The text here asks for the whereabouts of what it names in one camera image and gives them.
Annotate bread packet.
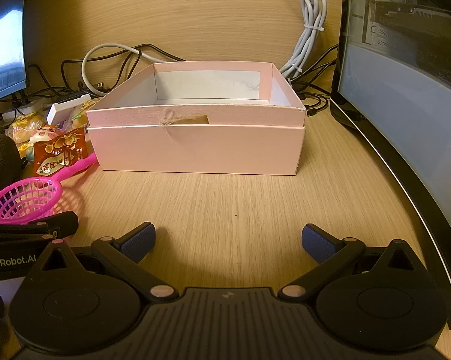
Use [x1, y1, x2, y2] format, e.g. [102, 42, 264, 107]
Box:
[6, 115, 44, 147]
[71, 100, 100, 129]

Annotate dark plush toy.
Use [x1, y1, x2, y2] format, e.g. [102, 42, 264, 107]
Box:
[0, 127, 22, 204]

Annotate grey bundled power cable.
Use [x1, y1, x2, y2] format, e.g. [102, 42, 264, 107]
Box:
[279, 0, 328, 80]

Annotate white looped cable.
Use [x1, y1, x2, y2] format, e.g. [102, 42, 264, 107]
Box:
[81, 43, 185, 95]

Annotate white adapter box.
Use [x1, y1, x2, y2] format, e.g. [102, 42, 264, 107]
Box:
[46, 98, 92, 124]

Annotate white power strip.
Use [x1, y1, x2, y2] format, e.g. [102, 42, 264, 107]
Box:
[1, 97, 53, 121]

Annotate pink plastic scoop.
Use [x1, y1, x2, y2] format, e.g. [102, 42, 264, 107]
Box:
[0, 153, 98, 226]

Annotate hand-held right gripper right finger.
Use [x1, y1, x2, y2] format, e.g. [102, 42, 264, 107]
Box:
[278, 224, 417, 303]

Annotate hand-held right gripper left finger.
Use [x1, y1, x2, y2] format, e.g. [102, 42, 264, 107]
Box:
[41, 222, 177, 303]

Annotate black cable with plug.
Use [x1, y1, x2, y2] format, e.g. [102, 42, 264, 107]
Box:
[298, 93, 330, 119]

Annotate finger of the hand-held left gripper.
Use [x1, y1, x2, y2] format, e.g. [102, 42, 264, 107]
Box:
[0, 211, 79, 249]

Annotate pink cardboard box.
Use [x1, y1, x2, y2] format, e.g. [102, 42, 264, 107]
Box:
[86, 61, 306, 176]

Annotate black computer monitor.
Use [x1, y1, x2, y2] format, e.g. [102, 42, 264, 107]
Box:
[0, 0, 30, 106]

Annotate brown snack packet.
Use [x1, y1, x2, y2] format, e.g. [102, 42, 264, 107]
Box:
[33, 128, 88, 178]

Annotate glass computer case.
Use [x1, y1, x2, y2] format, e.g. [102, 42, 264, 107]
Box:
[329, 0, 451, 331]

